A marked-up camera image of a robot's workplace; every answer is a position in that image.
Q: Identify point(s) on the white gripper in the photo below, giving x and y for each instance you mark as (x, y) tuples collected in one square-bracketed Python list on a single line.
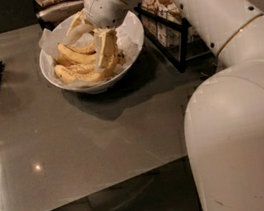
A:
[(102, 8)]

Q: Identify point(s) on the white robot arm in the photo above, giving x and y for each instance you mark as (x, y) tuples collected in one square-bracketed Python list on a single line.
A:
[(224, 120)]

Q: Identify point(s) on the front centre yellow banana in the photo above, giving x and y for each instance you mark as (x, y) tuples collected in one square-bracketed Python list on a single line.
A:
[(86, 49)]

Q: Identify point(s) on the long top yellow banana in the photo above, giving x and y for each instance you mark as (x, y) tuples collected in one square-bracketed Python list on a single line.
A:
[(75, 56)]

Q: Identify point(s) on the white paper bowl liner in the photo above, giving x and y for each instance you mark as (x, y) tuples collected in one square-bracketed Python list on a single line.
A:
[(118, 59)]

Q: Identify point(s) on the front left yellow banana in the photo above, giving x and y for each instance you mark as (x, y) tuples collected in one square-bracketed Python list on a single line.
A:
[(84, 72)]

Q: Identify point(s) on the white ceramic bowl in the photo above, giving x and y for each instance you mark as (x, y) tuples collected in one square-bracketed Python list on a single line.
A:
[(130, 39)]

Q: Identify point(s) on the black wire snack rack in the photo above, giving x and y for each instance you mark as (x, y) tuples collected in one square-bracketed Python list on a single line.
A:
[(173, 39)]

